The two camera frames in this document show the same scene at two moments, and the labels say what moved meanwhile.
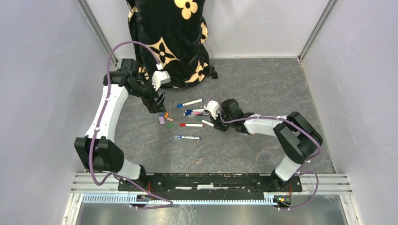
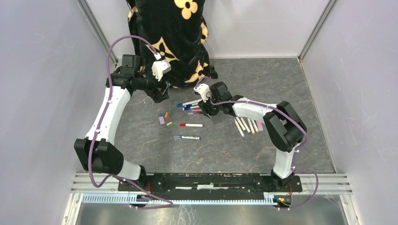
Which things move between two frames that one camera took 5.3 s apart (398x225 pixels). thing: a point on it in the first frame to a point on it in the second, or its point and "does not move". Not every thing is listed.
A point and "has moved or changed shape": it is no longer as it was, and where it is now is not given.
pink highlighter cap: (161, 120) does not move
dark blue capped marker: (189, 111) has moved or changed shape
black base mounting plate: (279, 187) does not move
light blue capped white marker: (189, 103) does not move
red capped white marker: (191, 124) does not move
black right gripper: (217, 125) to (205, 108)
